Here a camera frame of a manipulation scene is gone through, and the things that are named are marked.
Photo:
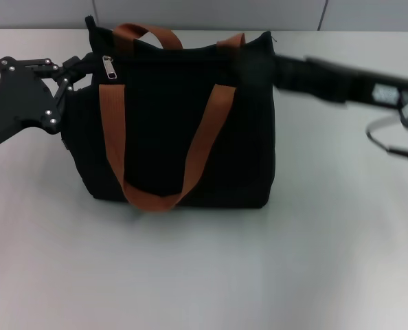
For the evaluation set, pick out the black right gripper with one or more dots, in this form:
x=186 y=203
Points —
x=334 y=84

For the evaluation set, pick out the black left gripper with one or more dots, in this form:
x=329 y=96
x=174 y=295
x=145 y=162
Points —
x=15 y=99

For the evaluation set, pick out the silver zipper pull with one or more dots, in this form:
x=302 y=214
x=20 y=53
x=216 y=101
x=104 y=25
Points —
x=109 y=68

